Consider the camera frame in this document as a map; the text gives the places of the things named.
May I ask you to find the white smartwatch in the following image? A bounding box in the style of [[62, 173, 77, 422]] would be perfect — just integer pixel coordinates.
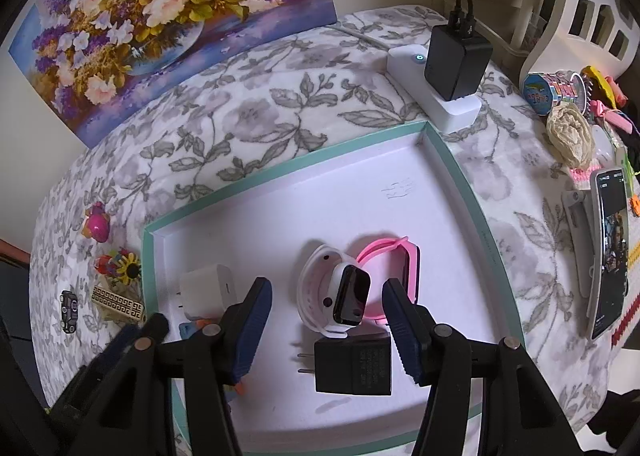
[[296, 245, 371, 339]]

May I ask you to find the colourful tape roll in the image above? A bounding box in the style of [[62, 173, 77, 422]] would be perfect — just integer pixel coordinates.
[[522, 70, 588, 117]]

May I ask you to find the beige patterned comb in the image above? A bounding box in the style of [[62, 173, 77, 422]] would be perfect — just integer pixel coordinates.
[[91, 286, 144, 321]]

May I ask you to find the pink doll ball toy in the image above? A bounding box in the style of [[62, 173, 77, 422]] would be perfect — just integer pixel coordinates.
[[81, 201, 111, 243]]

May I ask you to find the white charger plug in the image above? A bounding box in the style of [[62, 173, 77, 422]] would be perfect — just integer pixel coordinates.
[[179, 264, 238, 320]]

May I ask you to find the white phone stand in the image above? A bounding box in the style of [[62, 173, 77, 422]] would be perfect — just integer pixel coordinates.
[[562, 190, 594, 299]]

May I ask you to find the pink smartwatch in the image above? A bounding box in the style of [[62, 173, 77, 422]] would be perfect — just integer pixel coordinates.
[[356, 236, 421, 326]]

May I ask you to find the grey floral blanket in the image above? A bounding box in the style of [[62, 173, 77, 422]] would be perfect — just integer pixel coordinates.
[[29, 5, 614, 429]]

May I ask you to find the floral painting canvas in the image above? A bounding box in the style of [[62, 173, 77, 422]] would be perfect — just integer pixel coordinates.
[[9, 0, 336, 147]]

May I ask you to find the black plugged charger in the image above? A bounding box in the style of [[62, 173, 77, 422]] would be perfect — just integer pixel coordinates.
[[424, 8, 494, 101]]

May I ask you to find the black toy car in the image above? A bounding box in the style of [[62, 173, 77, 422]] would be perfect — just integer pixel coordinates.
[[60, 290, 78, 335]]

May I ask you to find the white power strip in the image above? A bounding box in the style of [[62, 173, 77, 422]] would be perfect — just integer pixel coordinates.
[[386, 44, 482, 134]]

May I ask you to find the black power adapter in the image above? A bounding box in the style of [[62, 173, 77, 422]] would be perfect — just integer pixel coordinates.
[[299, 335, 392, 396]]

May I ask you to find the beige crumpled cloth flower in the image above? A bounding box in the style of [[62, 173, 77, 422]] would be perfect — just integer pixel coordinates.
[[546, 101, 594, 170]]

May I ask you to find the smartphone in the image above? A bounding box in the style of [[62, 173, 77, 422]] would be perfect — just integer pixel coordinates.
[[587, 168, 629, 340]]

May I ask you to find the teal white box lid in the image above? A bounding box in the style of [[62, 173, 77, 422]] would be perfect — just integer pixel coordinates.
[[142, 123, 523, 455]]

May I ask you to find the white chair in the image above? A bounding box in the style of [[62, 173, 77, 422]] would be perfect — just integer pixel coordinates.
[[520, 0, 639, 80]]

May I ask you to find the orange blue toy case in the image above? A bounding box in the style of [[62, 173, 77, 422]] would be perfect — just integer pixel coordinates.
[[179, 319, 210, 340]]

